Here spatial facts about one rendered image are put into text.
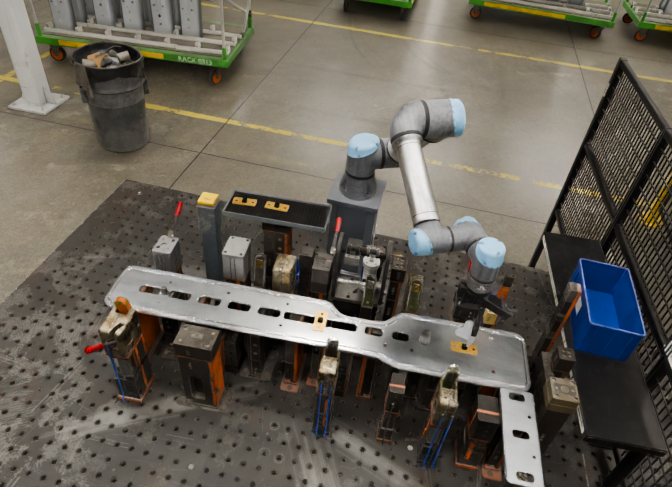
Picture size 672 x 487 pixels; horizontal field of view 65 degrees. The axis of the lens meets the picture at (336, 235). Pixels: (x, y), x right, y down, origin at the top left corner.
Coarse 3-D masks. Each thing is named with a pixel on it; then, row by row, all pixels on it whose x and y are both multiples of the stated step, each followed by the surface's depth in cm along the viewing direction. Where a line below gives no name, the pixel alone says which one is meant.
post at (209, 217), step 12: (216, 204) 190; (204, 216) 191; (216, 216) 191; (204, 228) 194; (216, 228) 194; (204, 240) 199; (216, 240) 198; (204, 252) 203; (216, 252) 202; (216, 264) 206; (216, 276) 211
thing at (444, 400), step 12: (456, 384) 151; (444, 396) 147; (456, 396) 148; (432, 408) 156; (444, 408) 146; (456, 408) 146; (432, 420) 152; (444, 420) 150; (432, 432) 158; (420, 444) 167; (432, 444) 161; (420, 456) 166; (432, 456) 165; (432, 468) 165
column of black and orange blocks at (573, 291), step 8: (568, 288) 165; (576, 288) 163; (568, 296) 164; (576, 296) 163; (560, 304) 169; (568, 304) 166; (560, 312) 169; (568, 312) 168; (552, 320) 174; (560, 320) 171; (552, 328) 174; (560, 328) 173; (544, 336) 179; (552, 336) 176; (536, 344) 186; (544, 344) 179; (552, 344) 178; (536, 352) 184; (536, 360) 185
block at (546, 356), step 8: (544, 352) 168; (544, 360) 165; (536, 368) 170; (544, 368) 163; (536, 376) 170; (544, 376) 161; (552, 376) 161; (536, 384) 168; (544, 384) 160; (536, 392) 167; (520, 400) 182
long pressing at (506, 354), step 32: (128, 288) 174; (160, 288) 176; (192, 288) 177; (224, 288) 178; (256, 288) 179; (192, 320) 167; (224, 320) 167; (256, 320) 168; (288, 320) 169; (352, 320) 171; (416, 320) 174; (448, 320) 175; (352, 352) 163; (384, 352) 163; (416, 352) 164; (448, 352) 165; (480, 352) 166; (512, 352) 167; (480, 384) 158; (512, 384) 158
